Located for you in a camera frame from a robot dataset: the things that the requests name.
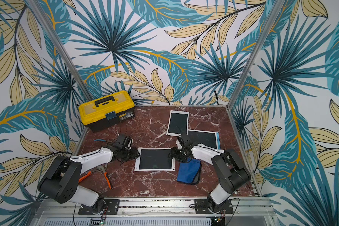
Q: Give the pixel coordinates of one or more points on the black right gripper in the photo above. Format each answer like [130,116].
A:
[178,152]

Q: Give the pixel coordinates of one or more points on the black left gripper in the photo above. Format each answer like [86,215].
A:
[134,154]

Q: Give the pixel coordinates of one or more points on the blue microfiber cloth black trim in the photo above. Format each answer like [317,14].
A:
[190,172]

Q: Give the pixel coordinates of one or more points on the white drawing tablet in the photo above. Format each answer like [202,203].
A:
[178,123]
[154,159]

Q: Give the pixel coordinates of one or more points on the white drawing tablet front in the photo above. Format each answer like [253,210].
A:
[178,123]

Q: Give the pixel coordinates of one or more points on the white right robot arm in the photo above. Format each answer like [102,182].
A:
[229,167]

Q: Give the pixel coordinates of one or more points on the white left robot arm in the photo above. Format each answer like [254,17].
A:
[61,180]

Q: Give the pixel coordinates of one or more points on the blue framed drawing tablet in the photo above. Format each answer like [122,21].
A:
[208,138]

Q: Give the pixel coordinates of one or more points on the yellow black toolbox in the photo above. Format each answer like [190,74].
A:
[107,111]

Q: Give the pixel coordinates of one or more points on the orange handled cutter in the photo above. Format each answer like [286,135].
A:
[102,170]

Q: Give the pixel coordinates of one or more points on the left aluminium corner post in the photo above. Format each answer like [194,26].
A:
[48,27]

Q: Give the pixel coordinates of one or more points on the aluminium corner post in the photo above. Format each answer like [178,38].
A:
[257,48]
[48,27]

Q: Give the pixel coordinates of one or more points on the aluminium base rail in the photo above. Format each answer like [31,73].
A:
[168,211]

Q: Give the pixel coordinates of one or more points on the right aluminium corner post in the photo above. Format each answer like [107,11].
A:
[257,48]

